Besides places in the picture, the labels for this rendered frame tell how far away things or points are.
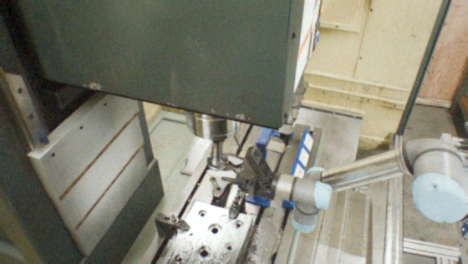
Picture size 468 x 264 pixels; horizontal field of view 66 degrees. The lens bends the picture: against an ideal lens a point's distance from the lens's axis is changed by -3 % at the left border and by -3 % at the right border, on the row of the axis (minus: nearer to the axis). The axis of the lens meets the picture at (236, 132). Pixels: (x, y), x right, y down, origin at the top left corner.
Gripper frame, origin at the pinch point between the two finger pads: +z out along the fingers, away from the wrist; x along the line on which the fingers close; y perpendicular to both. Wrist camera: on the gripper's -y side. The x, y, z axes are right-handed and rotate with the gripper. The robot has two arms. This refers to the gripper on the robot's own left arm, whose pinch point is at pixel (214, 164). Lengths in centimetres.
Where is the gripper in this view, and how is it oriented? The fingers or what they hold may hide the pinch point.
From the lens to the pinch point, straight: 112.7
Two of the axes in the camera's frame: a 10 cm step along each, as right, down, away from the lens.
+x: 3.3, -6.1, 7.2
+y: -0.1, 7.6, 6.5
